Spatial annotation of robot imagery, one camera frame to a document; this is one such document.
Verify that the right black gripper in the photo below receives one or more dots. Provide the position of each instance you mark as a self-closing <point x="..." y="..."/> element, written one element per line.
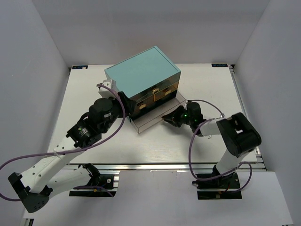
<point x="173" y="117"/>

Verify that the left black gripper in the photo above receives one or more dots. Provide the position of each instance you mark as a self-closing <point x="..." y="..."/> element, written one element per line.
<point x="129" y="104"/>

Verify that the clear bottom drawer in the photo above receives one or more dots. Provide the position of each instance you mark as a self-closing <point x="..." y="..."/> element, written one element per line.
<point x="155" y="116"/>

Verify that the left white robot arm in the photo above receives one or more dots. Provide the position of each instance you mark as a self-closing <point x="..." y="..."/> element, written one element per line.
<point x="37" y="185"/>

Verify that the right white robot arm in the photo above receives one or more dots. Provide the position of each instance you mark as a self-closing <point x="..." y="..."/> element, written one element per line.
<point x="238" y="134"/>

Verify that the teal drawer cabinet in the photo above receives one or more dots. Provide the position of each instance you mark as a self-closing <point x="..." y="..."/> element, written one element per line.
<point x="149" y="77"/>

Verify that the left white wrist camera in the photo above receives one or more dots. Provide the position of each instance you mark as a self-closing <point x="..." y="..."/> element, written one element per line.
<point x="107" y="88"/>

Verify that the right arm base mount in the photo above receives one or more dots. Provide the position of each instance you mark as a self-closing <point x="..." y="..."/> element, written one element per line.
<point x="224" y="188"/>

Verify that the aluminium table edge rail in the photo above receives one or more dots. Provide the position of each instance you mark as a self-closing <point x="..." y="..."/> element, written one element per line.
<point x="255" y="165"/>

